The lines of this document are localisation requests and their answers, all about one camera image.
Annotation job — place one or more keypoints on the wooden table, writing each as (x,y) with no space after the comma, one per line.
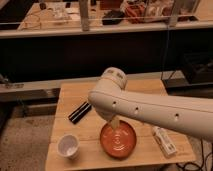
(91,155)

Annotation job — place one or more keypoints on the orange clutter on shelf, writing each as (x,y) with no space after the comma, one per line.
(152,12)

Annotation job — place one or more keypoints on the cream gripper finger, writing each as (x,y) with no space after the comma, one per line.
(115,122)

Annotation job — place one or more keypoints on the black rectangular block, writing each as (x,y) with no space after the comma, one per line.
(80,112)

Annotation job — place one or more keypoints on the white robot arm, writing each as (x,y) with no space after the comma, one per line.
(187,115)

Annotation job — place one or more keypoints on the white ceramic cup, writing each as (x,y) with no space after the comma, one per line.
(68,146)

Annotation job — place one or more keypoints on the black bag on shelf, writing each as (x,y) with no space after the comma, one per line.
(112,17)

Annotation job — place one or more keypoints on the grey right shelf post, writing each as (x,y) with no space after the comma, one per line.
(174,13)

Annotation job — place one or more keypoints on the orange plate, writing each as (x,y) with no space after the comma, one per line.
(120,142)

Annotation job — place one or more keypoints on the grey shelf post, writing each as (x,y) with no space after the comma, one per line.
(174,13)
(83,7)

